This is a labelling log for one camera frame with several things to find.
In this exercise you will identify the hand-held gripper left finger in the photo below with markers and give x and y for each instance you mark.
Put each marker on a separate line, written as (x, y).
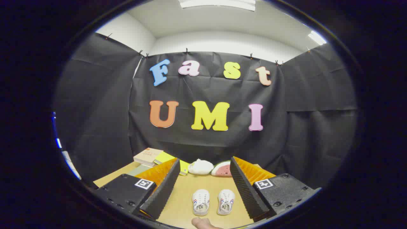
(163, 190)

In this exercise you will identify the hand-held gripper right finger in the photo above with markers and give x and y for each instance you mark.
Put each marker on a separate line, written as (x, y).
(246, 190)

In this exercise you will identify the white shoe striped sides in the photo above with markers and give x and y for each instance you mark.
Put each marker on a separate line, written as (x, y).
(226, 200)
(201, 201)

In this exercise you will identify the grey-green fabric storage box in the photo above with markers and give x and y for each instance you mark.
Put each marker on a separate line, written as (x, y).
(140, 170)

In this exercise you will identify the watermelon slice plush toy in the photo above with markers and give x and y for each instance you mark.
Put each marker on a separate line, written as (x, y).
(222, 170)

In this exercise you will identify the yellow cover book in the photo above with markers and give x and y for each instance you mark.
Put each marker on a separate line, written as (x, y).
(165, 157)

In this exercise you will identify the white plush toy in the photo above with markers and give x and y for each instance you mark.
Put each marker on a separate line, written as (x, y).
(201, 167)

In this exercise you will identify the black backdrop cloth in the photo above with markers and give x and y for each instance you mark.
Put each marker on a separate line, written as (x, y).
(111, 127)

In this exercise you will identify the ceiling light panel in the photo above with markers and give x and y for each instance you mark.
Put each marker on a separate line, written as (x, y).
(316, 37)
(219, 3)

